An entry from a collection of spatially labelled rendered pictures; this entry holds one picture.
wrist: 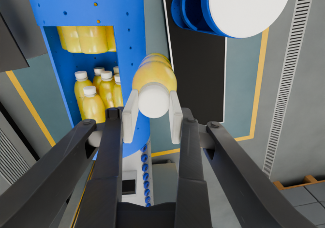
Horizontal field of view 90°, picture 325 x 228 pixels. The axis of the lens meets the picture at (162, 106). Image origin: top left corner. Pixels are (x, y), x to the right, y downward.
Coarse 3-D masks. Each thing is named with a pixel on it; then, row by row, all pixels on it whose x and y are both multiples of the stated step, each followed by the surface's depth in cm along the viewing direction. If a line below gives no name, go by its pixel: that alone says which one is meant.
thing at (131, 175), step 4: (124, 172) 98; (128, 172) 98; (132, 172) 98; (136, 172) 98; (124, 176) 96; (128, 176) 96; (132, 176) 96; (136, 176) 96; (124, 180) 92; (128, 180) 92; (132, 180) 92; (136, 180) 94; (124, 184) 89; (128, 184) 89; (132, 184) 89; (136, 184) 92; (124, 188) 87; (128, 188) 87; (132, 188) 87; (136, 188) 91; (124, 192) 85; (128, 192) 86; (132, 192) 86; (124, 196) 86; (128, 196) 86; (132, 196) 87
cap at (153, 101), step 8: (144, 88) 20; (152, 88) 19; (160, 88) 19; (144, 96) 19; (152, 96) 19; (160, 96) 19; (168, 96) 20; (144, 104) 19; (152, 104) 19; (160, 104) 19; (168, 104) 19; (144, 112) 20; (152, 112) 20; (160, 112) 20
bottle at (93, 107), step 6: (90, 96) 54; (96, 96) 55; (84, 102) 54; (90, 102) 54; (96, 102) 54; (102, 102) 57; (84, 108) 55; (90, 108) 54; (96, 108) 55; (102, 108) 57; (84, 114) 56; (90, 114) 55; (96, 114) 55; (102, 114) 57; (96, 120) 56; (102, 120) 58
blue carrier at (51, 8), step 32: (32, 0) 36; (64, 0) 33; (96, 0) 34; (128, 0) 38; (128, 32) 41; (64, 64) 54; (96, 64) 65; (128, 64) 43; (64, 96) 53; (128, 96) 47
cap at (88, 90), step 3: (84, 87) 54; (87, 87) 54; (90, 87) 54; (93, 87) 54; (84, 90) 53; (87, 90) 52; (90, 90) 53; (93, 90) 53; (87, 93) 53; (90, 93) 53; (93, 93) 54
